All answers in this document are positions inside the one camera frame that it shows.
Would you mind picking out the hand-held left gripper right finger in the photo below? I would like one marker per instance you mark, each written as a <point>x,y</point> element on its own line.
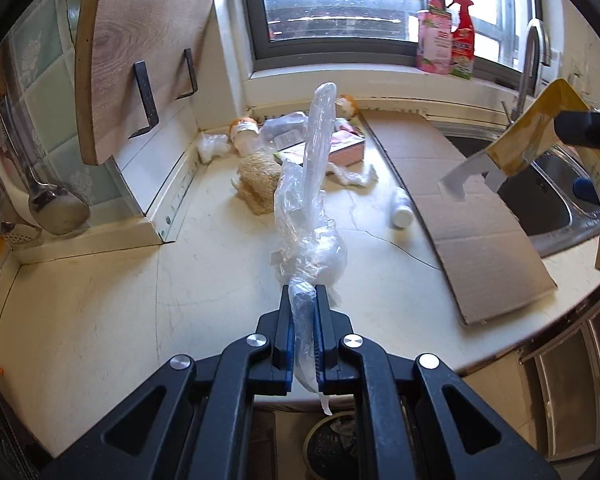
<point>323,332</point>

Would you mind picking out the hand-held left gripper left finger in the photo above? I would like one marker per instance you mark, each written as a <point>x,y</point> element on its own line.
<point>286,332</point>

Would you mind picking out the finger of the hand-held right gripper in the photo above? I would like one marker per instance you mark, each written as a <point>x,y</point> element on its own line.
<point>579,127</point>

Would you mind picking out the clear plastic bag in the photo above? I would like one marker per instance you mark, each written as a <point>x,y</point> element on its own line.
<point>310,255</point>

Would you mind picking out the round yellow rimmed trash bin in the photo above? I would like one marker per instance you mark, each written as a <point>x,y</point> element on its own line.
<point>330,445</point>

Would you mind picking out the pink cardboard box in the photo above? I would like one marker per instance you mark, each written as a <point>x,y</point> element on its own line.
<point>345,152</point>

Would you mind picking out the steel sink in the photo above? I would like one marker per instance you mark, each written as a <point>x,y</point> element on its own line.
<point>544,200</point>

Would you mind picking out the metal faucet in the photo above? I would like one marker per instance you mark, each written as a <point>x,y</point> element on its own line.
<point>529,50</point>

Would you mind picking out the red spray bottle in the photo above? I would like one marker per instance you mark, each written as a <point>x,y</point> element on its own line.
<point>462,45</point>

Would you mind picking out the brown cardboard sheet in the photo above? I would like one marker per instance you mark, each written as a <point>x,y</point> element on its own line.
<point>469,230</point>

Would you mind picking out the tan loofah scrubber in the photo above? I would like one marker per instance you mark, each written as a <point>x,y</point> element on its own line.
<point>257,180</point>

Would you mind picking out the white crumpled wrapper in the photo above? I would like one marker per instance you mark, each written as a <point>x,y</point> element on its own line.
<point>352,176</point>

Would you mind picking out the pink detergent bottle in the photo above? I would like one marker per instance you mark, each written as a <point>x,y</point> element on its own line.
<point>434,40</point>

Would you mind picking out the crumpled clear wrap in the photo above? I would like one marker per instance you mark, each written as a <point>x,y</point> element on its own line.
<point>212,146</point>

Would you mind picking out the grey plastic packet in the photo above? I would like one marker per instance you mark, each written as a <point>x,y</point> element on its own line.
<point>285,130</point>

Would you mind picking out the orange capped white bottle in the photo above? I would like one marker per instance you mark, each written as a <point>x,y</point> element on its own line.
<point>244,132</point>

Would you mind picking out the orange white small bottle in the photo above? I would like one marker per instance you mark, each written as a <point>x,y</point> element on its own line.
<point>347,104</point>

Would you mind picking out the silver framed cabinet door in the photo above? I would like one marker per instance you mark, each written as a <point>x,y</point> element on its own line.
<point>564,380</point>

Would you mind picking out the metal ladle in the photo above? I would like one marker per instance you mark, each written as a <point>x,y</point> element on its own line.
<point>60,210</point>

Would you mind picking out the black cutting board rack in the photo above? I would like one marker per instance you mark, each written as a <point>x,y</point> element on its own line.
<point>146,92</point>

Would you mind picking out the white plastic utensil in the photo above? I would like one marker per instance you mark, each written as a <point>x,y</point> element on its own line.
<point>15,235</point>

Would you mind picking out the dark framed window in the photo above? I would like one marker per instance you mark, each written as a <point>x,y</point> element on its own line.
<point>260,35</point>

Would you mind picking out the wooden cutting board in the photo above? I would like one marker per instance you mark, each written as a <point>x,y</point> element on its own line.
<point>130,35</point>

